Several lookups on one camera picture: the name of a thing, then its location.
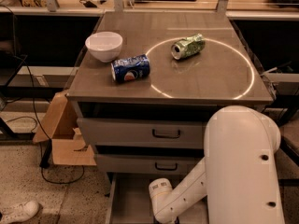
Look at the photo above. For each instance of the dark side desk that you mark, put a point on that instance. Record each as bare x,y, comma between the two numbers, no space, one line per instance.
10,64

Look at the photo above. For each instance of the grey open bottom drawer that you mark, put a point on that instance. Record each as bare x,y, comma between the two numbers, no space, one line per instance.
129,202

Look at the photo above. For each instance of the grey drawer cabinet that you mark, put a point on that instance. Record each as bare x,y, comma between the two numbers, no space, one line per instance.
191,89

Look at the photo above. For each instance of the grey top drawer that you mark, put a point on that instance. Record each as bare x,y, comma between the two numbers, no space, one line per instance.
142,133

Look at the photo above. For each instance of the blue crushed Pepsi can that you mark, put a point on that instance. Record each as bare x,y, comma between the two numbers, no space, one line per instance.
130,69

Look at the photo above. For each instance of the grey middle drawer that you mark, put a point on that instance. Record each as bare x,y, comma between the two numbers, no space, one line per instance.
145,164

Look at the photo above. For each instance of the white ceramic bowl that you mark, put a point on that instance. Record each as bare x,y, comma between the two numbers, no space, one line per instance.
104,46

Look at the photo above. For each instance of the white sneaker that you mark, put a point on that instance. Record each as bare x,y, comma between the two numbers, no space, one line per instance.
19,212

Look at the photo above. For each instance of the green crushed soda can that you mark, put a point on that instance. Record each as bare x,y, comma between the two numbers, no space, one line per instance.
188,46

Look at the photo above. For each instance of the brown cardboard box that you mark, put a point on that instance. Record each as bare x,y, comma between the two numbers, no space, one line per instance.
59,126

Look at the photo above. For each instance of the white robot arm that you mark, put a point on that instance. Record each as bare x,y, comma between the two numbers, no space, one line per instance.
237,175

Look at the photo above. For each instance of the black office chair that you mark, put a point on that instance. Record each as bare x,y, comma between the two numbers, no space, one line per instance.
290,146

